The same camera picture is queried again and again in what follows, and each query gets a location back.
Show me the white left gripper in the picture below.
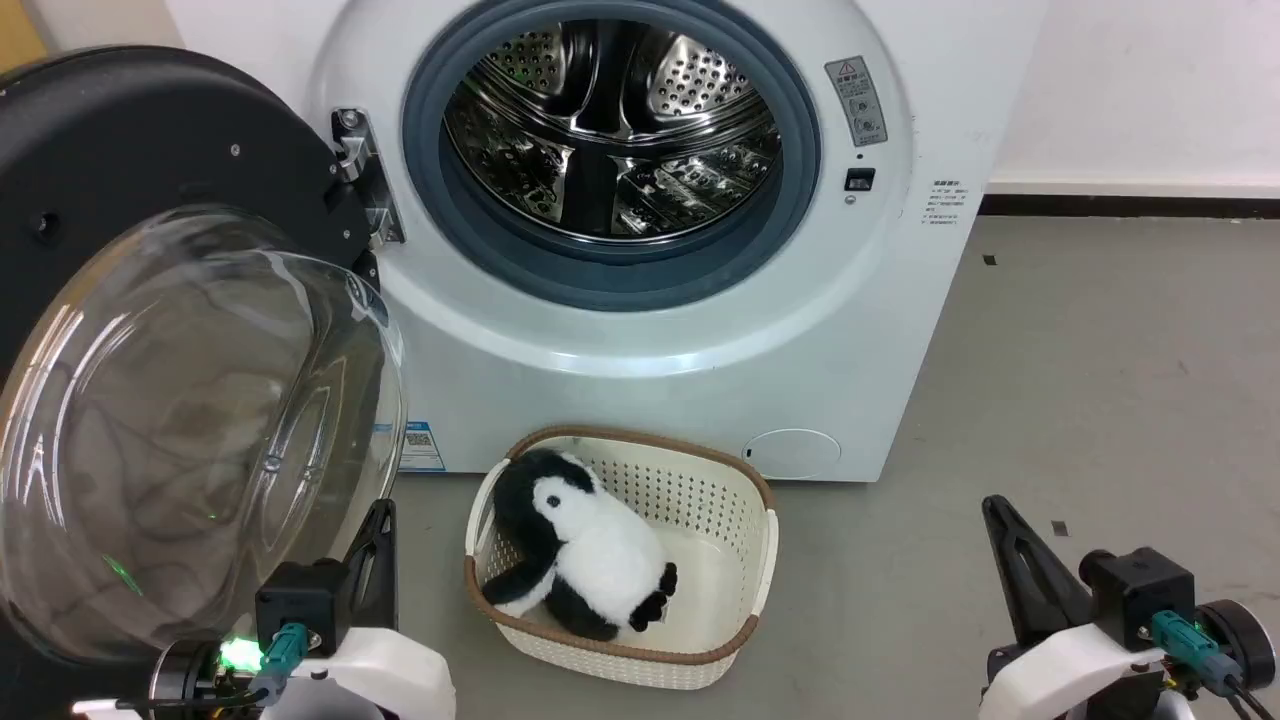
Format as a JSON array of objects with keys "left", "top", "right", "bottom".
[{"left": 268, "top": 498, "right": 457, "bottom": 720}]

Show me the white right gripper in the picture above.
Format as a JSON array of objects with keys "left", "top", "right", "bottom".
[{"left": 978, "top": 494, "right": 1197, "bottom": 720}]

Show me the white front-load washing machine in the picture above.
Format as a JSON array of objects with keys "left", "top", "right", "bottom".
[{"left": 165, "top": 0, "right": 1051, "bottom": 484}]

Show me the metal door hinge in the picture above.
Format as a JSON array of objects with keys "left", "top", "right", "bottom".
[{"left": 331, "top": 108, "right": 406, "bottom": 247}]

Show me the black washer door with glass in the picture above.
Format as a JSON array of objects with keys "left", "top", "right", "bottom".
[{"left": 0, "top": 45, "right": 408, "bottom": 720}]

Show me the blue white energy sticker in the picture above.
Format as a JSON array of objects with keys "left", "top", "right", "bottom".
[{"left": 397, "top": 420, "right": 447, "bottom": 473}]

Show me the black white penguin plush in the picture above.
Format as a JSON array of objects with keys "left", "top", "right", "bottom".
[{"left": 482, "top": 448, "right": 680, "bottom": 643}]

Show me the round white filter cover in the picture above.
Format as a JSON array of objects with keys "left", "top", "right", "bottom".
[{"left": 742, "top": 429, "right": 843, "bottom": 482}]

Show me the cream laundry basket brown rim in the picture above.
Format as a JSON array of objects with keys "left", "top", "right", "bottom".
[{"left": 463, "top": 426, "right": 780, "bottom": 692}]

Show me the small printed text label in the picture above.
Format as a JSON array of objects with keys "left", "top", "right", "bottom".
[{"left": 924, "top": 180, "right": 968, "bottom": 227}]

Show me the grey warning sticker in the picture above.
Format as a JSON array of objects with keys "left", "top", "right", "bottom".
[{"left": 825, "top": 56, "right": 889, "bottom": 149}]

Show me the stainless steel washer drum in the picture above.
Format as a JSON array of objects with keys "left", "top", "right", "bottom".
[{"left": 443, "top": 19, "right": 783, "bottom": 242}]

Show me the yellow wooden panel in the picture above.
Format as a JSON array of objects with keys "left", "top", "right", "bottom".
[{"left": 0, "top": 0, "right": 48, "bottom": 73}]

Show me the teal left camera cable plug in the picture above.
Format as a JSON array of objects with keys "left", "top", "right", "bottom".
[{"left": 245, "top": 621, "right": 310, "bottom": 707}]

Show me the teal camera cable plug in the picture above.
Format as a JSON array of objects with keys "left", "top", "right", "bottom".
[
  {"left": 245, "top": 621, "right": 310, "bottom": 707},
  {"left": 1149, "top": 610, "right": 1280, "bottom": 720}
]

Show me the teal right camera cable plug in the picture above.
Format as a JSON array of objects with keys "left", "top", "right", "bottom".
[{"left": 1149, "top": 610, "right": 1280, "bottom": 720}]

